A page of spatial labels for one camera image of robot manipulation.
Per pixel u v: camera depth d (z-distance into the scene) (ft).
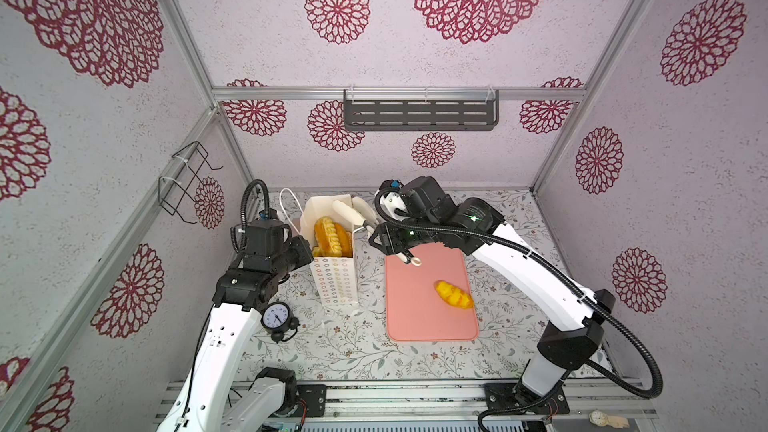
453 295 2.89
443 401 2.49
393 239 1.86
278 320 2.76
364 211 2.36
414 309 2.92
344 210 2.18
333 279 2.59
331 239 2.72
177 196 2.51
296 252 2.09
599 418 2.33
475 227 1.47
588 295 1.38
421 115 3.14
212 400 1.27
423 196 1.58
